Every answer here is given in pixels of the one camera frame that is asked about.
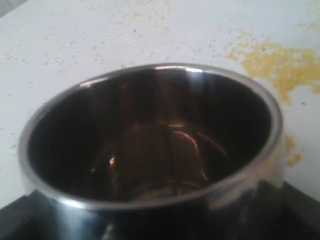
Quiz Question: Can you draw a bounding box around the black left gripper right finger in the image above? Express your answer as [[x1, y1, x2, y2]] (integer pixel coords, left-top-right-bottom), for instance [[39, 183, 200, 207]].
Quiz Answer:
[[279, 183, 320, 240]]

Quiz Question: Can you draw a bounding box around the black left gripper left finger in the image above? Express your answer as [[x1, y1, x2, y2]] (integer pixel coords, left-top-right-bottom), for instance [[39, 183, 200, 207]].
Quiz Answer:
[[0, 190, 50, 240]]

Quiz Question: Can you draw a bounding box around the stainless steel cup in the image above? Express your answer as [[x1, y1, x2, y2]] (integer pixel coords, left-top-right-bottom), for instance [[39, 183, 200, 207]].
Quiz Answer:
[[18, 63, 284, 240]]

